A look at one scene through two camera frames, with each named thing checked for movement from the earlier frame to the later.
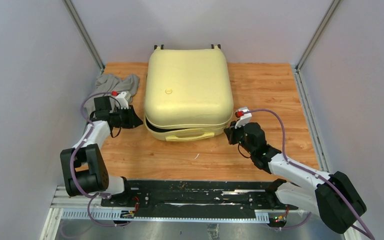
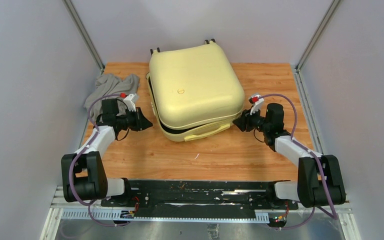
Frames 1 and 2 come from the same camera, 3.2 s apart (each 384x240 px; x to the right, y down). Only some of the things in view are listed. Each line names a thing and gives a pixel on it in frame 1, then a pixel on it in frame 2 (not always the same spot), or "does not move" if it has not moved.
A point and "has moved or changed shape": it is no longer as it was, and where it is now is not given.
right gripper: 231,132 → 244,121
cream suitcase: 188,93 has moved or changed shape
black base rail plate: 196,199 does not move
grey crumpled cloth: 111,85 does not move
